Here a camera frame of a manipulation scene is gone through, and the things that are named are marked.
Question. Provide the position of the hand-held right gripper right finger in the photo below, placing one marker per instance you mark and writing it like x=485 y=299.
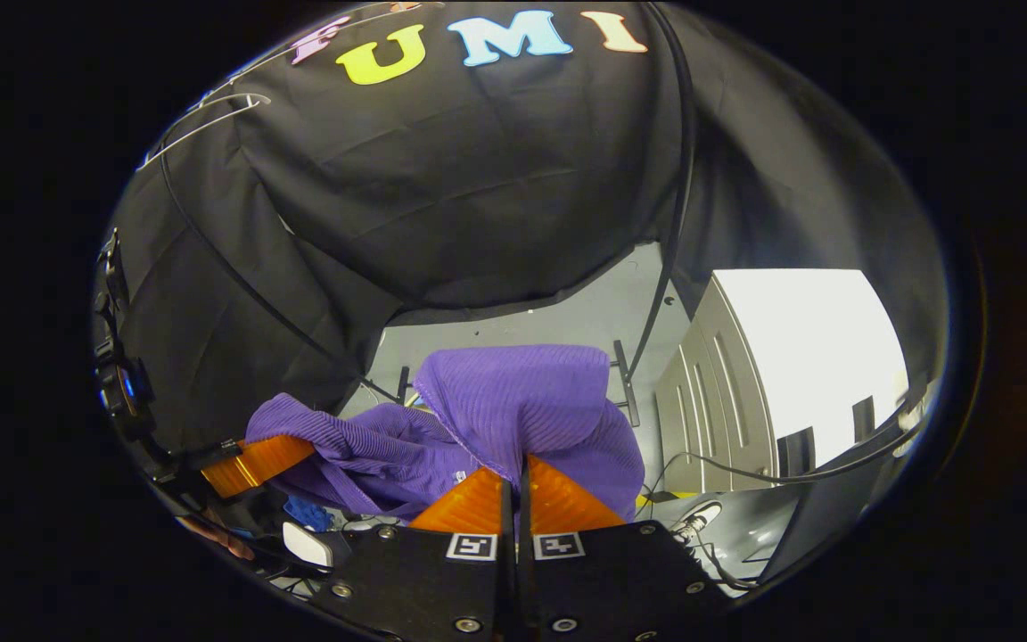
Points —
x=612 y=580

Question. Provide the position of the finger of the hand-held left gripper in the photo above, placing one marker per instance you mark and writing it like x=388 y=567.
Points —
x=255 y=464

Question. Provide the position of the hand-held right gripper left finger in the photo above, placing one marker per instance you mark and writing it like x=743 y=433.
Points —
x=424 y=580

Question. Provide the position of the purple ribbed garment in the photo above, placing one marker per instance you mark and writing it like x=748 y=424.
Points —
x=513 y=401

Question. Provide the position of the white clothes hanger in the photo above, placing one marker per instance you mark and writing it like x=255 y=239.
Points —
x=299 y=49
x=210 y=127

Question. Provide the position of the white empty clothes hanger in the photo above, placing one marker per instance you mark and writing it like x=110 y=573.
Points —
x=210 y=127

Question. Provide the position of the blue cloth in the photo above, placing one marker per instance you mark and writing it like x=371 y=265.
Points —
x=308 y=514

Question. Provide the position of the black and white sneaker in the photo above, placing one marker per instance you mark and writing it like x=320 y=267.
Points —
x=699 y=519

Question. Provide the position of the black garment rack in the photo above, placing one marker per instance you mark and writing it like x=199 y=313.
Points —
x=681 y=178

